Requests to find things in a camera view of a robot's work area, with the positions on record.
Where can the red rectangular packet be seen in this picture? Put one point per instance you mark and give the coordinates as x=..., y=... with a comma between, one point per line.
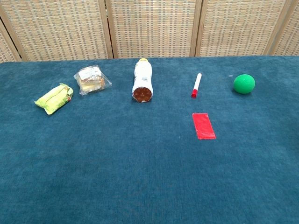
x=203, y=126

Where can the white-label bottle with yellow cap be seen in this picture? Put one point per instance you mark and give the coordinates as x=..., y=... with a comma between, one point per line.
x=142, y=81

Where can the blue table cloth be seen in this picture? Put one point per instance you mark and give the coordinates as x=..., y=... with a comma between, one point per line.
x=140, y=163

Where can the white marker with red cap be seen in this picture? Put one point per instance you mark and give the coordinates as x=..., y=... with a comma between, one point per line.
x=196, y=84

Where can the clear bag of bread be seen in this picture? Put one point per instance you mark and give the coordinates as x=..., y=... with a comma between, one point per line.
x=91, y=80

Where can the woven folding screen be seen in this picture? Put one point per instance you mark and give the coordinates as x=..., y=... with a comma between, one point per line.
x=151, y=28

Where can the yellow-green snack packet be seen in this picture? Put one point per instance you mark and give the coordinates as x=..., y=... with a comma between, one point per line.
x=54, y=99

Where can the green foam ball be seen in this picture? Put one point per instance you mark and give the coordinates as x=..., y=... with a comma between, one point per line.
x=244, y=84

